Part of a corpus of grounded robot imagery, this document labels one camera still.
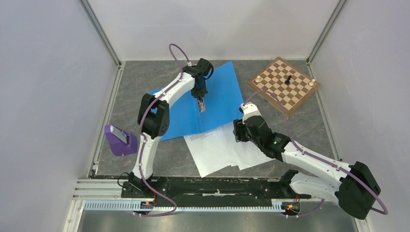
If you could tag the blue file folder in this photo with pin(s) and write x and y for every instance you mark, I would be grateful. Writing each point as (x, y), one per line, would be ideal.
(221, 105)

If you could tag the cream chess piece right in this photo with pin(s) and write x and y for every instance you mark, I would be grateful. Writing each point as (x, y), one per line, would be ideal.
(312, 82)

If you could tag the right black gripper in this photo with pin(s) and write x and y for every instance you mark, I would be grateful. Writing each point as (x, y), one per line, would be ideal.
(239, 130)

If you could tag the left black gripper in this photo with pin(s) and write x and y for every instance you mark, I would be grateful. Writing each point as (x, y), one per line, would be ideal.
(199, 94)

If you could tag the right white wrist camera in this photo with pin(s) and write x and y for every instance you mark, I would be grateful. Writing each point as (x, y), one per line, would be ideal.
(248, 110)

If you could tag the black chess piece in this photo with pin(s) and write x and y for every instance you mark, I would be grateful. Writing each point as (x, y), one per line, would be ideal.
(288, 80)

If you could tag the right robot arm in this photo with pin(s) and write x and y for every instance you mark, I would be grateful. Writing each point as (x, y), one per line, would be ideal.
(352, 186)

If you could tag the wooden chessboard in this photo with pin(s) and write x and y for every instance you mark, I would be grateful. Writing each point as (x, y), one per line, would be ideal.
(291, 96)

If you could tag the purple camera stand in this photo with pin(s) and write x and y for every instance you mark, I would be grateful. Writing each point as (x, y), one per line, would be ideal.
(122, 143)

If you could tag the printed white paper sheet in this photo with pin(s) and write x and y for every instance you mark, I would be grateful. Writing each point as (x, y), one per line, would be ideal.
(210, 151)

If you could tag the slotted cable duct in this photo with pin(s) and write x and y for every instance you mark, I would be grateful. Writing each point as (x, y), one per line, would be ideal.
(139, 206)

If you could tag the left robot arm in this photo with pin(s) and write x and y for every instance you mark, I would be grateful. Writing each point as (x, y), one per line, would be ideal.
(154, 115)

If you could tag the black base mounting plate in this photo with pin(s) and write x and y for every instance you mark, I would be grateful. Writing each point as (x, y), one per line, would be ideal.
(212, 191)

